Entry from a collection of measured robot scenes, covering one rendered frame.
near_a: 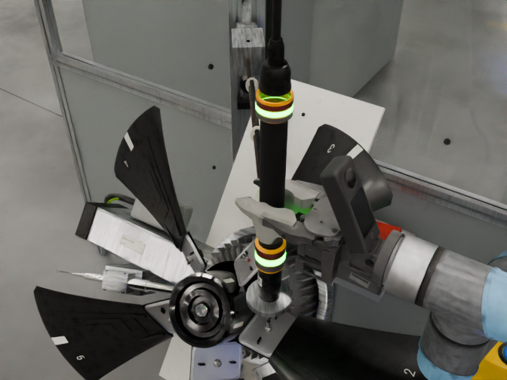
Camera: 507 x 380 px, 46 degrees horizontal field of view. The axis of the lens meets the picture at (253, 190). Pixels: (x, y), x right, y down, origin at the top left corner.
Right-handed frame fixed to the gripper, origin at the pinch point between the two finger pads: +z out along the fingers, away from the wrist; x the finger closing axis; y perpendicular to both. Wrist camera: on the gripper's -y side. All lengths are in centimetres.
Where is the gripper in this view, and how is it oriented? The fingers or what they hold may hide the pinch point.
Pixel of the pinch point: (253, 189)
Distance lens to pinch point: 78.8
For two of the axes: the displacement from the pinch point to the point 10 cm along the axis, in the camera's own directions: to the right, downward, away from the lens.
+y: -0.1, 7.5, 6.6
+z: -8.5, -3.5, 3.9
